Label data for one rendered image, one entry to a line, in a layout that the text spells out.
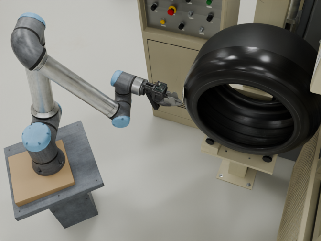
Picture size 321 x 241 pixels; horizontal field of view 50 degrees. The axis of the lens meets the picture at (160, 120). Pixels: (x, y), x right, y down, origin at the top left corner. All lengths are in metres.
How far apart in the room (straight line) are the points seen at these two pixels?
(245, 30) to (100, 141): 1.81
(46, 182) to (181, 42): 1.18
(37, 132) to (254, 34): 1.19
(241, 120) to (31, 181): 1.20
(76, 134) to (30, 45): 0.85
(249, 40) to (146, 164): 1.60
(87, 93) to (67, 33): 2.44
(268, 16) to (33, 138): 1.28
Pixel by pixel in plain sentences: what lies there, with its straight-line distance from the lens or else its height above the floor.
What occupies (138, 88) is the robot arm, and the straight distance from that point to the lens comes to 1.70.
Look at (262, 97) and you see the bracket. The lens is 1.88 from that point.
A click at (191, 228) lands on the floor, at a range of 2.46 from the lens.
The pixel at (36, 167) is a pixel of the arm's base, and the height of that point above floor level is 0.69.
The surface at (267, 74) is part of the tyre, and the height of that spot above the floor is 1.43.
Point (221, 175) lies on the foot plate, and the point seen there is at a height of 0.02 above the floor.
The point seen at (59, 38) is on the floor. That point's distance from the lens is 3.98.
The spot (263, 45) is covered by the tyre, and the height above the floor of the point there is 1.47.
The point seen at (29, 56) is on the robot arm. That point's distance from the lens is 1.53.
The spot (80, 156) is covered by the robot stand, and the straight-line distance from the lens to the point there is 2.11.
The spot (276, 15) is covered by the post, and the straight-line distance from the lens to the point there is 1.58.
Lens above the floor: 2.31
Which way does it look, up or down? 52 degrees down
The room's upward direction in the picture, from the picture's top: 7 degrees counter-clockwise
